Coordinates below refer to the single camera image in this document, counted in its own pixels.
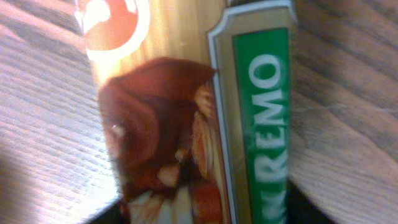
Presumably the San Remo spaghetti packet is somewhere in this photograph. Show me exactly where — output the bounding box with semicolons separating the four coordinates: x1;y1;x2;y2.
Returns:
75;0;297;223

